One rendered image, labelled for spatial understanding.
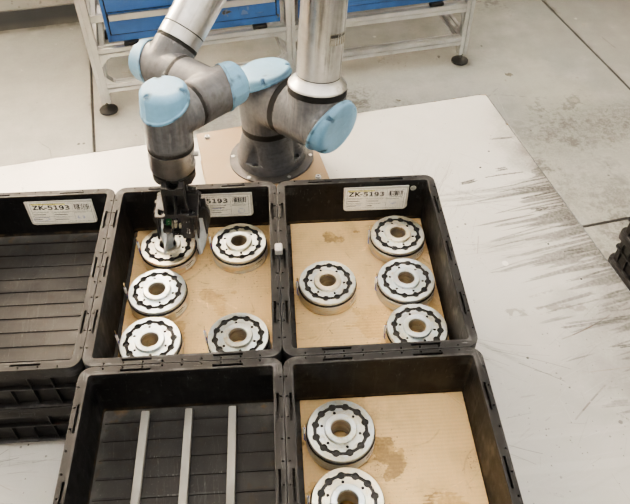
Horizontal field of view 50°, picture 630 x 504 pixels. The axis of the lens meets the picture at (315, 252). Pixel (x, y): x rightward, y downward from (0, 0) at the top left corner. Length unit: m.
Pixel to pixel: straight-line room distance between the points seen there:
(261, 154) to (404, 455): 0.72
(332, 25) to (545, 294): 0.69
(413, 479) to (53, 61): 2.98
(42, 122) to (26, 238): 1.83
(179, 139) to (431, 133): 0.89
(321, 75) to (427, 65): 2.15
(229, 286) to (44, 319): 0.33
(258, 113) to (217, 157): 0.21
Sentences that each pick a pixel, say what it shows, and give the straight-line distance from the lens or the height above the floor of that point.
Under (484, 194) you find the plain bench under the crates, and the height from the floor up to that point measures 0.70.
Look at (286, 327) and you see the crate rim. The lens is 1.07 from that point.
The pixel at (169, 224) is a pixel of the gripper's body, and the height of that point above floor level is 0.97.
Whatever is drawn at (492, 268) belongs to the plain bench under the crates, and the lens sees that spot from 1.50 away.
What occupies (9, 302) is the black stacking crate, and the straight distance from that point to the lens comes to 1.35.
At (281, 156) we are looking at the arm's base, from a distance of 1.49.
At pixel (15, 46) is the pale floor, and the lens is 3.85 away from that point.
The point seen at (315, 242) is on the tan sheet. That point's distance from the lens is 1.32.
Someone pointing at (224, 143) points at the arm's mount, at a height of 0.79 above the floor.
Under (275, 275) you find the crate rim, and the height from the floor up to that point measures 0.93.
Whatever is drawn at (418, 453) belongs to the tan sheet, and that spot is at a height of 0.83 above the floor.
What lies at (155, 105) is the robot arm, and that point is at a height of 1.20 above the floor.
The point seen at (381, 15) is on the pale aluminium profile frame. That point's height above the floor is 0.30.
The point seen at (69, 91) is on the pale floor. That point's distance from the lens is 3.41.
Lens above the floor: 1.78
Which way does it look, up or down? 47 degrees down
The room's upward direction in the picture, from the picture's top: straight up
